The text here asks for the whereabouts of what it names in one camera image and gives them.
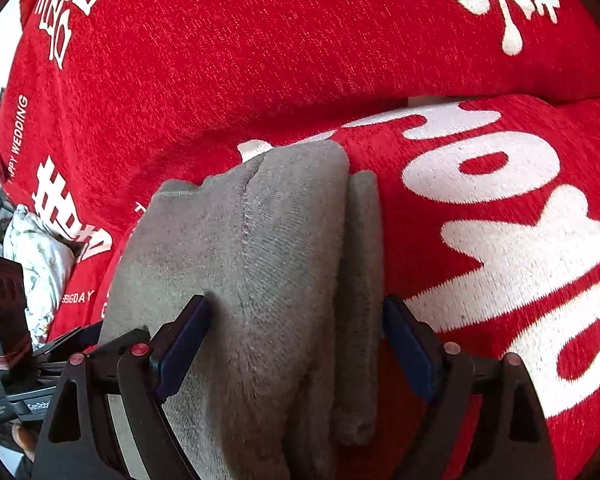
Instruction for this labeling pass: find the grey knit sweater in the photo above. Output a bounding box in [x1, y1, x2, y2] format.
[100, 141, 382, 479]

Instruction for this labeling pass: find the light floral quilt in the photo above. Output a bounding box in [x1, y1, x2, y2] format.
[3, 204, 76, 350]

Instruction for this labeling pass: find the red wedding bed cover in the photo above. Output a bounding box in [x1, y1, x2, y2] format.
[0, 0, 600, 479]

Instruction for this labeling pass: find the person's left hand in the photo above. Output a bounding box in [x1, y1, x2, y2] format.
[12, 422, 36, 462]

